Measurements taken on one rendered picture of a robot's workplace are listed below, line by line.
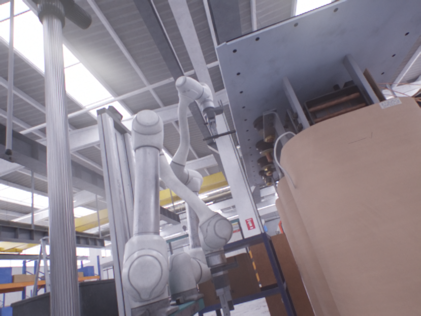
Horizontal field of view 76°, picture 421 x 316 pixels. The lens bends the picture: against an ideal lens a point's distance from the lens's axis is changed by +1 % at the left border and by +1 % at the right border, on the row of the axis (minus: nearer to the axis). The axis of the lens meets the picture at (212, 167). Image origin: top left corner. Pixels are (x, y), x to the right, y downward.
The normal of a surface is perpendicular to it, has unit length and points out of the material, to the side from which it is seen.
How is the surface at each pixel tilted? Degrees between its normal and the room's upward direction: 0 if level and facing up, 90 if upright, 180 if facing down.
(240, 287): 90
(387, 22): 180
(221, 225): 98
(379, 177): 90
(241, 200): 90
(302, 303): 90
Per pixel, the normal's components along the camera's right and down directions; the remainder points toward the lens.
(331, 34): 0.26, 0.89
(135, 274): 0.29, -0.33
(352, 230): -0.65, -0.12
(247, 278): -0.27, -0.30
